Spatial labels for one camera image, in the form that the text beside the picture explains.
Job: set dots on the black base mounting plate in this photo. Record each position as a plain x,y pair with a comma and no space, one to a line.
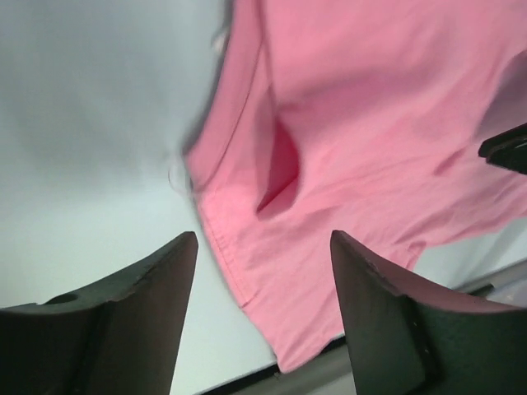
320,373

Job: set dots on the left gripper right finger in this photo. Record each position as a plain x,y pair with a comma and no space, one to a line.
408,335

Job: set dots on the pink t shirt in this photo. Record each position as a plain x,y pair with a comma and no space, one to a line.
360,116

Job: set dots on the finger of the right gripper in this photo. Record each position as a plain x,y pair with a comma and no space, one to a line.
507,150

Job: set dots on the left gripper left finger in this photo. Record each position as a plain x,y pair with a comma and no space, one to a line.
118,335

